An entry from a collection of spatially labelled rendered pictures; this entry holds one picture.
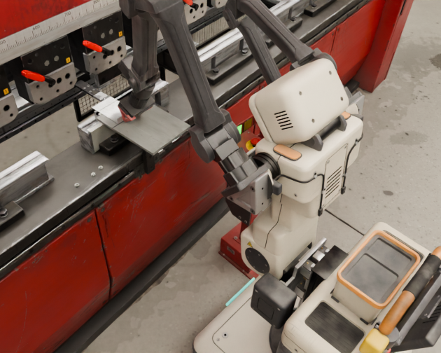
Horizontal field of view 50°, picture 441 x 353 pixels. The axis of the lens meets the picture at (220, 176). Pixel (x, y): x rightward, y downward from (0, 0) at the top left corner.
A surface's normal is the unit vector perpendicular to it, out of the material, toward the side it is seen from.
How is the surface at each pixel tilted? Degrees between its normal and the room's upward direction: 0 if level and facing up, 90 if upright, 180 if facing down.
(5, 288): 90
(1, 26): 90
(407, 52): 0
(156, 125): 0
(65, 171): 0
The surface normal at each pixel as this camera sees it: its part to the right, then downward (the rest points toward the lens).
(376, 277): 0.04, -0.69
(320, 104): 0.57, -0.09
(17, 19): 0.78, 0.48
